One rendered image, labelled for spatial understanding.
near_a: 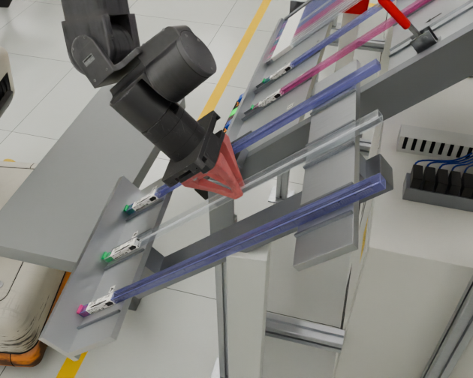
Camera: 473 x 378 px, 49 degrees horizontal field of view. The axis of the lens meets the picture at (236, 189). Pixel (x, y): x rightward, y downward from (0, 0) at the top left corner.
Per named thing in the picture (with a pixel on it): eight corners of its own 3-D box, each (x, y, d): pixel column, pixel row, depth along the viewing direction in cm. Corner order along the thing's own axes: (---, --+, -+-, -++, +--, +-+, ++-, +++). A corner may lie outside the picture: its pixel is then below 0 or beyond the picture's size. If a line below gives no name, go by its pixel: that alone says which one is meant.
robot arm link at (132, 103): (110, 82, 65) (97, 106, 60) (147, 49, 61) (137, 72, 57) (152, 120, 68) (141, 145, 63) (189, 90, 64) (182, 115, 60)
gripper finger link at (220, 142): (263, 166, 71) (215, 121, 66) (254, 205, 65) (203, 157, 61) (226, 187, 74) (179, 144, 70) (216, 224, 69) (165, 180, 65)
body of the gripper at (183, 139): (224, 118, 69) (184, 78, 65) (208, 169, 61) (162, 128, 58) (190, 140, 72) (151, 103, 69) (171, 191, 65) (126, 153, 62)
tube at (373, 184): (83, 317, 79) (77, 313, 78) (87, 310, 80) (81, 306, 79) (386, 189, 50) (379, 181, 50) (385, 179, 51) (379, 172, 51)
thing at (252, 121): (228, 182, 103) (217, 171, 102) (292, 29, 149) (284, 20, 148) (303, 141, 91) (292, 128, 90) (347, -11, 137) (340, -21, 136)
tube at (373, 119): (107, 263, 86) (102, 259, 86) (110, 256, 87) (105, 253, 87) (383, 123, 58) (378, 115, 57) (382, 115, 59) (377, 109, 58)
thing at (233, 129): (233, 193, 104) (208, 169, 102) (294, 38, 151) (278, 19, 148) (237, 190, 104) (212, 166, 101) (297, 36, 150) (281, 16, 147)
